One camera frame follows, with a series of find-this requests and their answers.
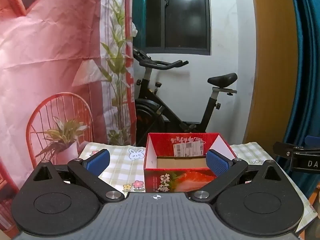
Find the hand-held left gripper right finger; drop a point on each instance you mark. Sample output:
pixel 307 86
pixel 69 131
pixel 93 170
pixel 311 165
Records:
pixel 217 163

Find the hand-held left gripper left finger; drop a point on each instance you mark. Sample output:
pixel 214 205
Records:
pixel 98 161

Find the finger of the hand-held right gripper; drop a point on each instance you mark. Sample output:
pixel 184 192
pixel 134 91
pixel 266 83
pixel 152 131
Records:
pixel 313 140
pixel 283 148

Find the red strawberry print cardboard box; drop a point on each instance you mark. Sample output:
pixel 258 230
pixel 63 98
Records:
pixel 175 180

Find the green checkered printed tablecloth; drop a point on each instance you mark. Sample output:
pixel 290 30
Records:
pixel 120 160

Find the blue hanging curtain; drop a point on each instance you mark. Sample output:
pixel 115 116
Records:
pixel 310 80

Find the black exercise bike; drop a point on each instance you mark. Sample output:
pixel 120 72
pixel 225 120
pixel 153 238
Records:
pixel 150 110

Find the wooden door panel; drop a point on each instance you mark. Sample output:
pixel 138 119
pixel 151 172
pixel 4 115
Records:
pixel 272 67

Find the pink printed backdrop cloth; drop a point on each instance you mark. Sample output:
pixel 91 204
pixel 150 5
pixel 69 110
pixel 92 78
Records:
pixel 50 55

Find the teal window curtain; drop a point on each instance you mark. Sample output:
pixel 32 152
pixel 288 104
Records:
pixel 138 17

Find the dark framed window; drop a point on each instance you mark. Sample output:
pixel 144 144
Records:
pixel 185 17

